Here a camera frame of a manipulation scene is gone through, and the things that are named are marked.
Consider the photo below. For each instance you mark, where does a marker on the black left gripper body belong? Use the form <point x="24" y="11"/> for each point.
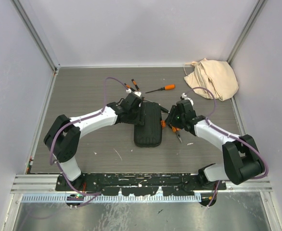
<point x="136" y="116"/>

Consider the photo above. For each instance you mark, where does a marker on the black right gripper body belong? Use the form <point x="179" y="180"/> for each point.
<point x="175" y="119"/>

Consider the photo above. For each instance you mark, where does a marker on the black plastic tool case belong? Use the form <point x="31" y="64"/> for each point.
<point x="150" y="133"/>

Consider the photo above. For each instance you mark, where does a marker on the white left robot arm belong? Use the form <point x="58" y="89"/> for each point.
<point x="63" y="137"/>

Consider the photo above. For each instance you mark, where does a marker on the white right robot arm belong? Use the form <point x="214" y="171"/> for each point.
<point x="241" y="158"/>

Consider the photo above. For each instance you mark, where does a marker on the orange black pliers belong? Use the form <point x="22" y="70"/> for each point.
<point x="176" y="132"/>

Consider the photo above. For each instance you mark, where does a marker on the small precision screwdriver right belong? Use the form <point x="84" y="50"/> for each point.
<point x="135" y="84"/>

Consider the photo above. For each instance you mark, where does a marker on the beige cloth bag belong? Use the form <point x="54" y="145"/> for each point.
<point x="212" y="79"/>

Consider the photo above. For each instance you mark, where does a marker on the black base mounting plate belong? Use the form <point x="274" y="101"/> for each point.
<point x="111" y="184"/>

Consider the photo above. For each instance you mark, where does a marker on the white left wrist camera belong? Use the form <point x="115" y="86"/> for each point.
<point x="135" y="92"/>

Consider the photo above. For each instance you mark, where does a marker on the black handled claw hammer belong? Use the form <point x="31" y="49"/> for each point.
<point x="163" y="110"/>

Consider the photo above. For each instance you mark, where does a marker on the orange handled screwdriver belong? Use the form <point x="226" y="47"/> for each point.
<point x="167" y="87"/>

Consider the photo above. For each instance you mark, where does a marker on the slotted grey cable duct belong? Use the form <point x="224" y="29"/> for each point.
<point x="72" y="198"/>

